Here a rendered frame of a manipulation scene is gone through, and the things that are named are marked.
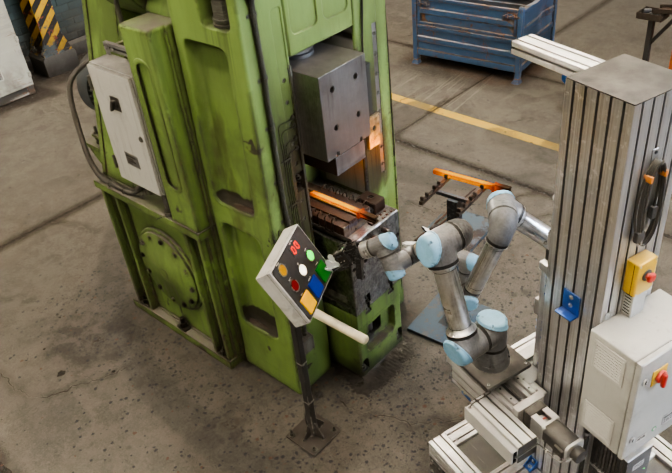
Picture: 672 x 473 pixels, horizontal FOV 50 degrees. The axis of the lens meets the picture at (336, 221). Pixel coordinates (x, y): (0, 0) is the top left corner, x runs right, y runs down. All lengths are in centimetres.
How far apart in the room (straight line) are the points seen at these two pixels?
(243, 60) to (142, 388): 211
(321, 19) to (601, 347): 170
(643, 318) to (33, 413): 318
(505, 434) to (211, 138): 178
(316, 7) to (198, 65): 56
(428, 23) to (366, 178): 379
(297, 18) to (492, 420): 176
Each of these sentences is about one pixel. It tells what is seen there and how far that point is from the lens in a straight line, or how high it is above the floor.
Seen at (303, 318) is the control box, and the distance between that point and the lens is 292.
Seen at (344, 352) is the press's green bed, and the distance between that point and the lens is 395.
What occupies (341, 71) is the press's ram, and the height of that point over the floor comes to 174.
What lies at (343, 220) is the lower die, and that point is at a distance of 342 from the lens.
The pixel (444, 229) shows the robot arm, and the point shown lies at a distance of 255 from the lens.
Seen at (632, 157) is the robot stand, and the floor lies 186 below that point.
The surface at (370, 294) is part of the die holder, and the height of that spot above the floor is 54.
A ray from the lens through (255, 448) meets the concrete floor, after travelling 378.
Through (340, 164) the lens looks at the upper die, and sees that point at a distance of 320.
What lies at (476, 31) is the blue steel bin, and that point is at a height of 44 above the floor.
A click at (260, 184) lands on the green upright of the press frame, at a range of 310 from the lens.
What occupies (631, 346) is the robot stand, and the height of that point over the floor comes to 123.
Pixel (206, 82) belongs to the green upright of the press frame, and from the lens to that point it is 319.
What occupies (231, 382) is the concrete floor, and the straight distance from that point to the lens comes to 410.
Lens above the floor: 295
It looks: 35 degrees down
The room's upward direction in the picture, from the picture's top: 7 degrees counter-clockwise
